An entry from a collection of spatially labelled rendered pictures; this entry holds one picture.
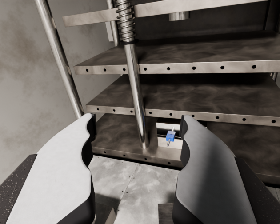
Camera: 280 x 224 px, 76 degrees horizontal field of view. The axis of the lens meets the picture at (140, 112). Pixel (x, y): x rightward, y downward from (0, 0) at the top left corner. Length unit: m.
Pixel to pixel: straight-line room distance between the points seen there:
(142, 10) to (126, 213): 0.86
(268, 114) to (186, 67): 0.42
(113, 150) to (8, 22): 1.52
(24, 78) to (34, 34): 0.45
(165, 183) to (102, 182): 0.31
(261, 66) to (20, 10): 2.01
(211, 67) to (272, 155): 0.58
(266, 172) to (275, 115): 0.27
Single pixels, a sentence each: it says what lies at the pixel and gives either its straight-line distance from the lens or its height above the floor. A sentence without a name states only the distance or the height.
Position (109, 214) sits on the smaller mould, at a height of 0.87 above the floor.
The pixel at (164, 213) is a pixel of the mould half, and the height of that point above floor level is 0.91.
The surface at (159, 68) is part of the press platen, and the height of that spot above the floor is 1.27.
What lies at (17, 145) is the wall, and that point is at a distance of 2.21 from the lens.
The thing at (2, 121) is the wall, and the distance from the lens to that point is 2.09.
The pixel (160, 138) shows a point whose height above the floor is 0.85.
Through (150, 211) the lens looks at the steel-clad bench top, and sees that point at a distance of 0.84.
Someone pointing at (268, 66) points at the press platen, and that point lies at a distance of 0.88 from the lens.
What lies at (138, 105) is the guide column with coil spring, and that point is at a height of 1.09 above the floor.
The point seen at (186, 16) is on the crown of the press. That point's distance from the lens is 1.11.
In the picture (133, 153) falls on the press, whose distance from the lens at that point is 1.10.
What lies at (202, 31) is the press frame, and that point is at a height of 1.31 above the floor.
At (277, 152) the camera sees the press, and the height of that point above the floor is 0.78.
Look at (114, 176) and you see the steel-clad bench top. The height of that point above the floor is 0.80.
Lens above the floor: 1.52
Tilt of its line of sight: 29 degrees down
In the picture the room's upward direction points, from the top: 8 degrees counter-clockwise
